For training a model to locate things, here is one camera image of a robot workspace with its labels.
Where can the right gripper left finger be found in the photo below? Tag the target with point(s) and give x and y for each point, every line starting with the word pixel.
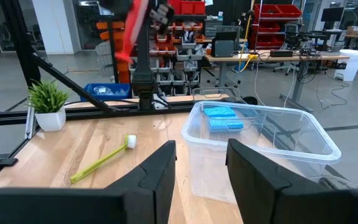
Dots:
pixel 120 202

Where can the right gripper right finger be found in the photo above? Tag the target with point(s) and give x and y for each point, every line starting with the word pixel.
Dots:
pixel 275 199

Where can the yellow-green dish brush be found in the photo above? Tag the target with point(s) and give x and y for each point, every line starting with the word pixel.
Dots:
pixel 131 141

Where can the blue cellulose sponge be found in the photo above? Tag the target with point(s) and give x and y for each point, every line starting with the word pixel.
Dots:
pixel 225 125
pixel 219 112

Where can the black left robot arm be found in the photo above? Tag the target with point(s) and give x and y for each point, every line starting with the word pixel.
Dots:
pixel 143 68

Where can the parts rack with small bins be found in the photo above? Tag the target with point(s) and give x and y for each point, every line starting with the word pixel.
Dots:
pixel 185 56

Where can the black box on desk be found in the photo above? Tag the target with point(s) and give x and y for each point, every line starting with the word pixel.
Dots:
pixel 224 46

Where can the tall clear plastic bin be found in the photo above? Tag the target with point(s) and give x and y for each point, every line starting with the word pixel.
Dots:
pixel 204 161

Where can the blue plastic crate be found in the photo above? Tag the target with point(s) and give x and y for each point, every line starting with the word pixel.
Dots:
pixel 89 93

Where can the green plant in white pot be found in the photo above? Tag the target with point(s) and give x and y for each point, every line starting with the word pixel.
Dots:
pixel 50 119

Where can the shelf with red bins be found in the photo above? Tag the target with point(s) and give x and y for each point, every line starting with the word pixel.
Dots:
pixel 275 12

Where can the wooden top desk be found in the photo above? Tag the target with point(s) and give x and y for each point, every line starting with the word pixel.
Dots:
pixel 291 58

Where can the white trash bin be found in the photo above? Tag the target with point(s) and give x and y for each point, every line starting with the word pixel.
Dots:
pixel 350 67

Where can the black computer monitor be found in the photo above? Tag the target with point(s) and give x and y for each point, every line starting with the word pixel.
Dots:
pixel 331 14

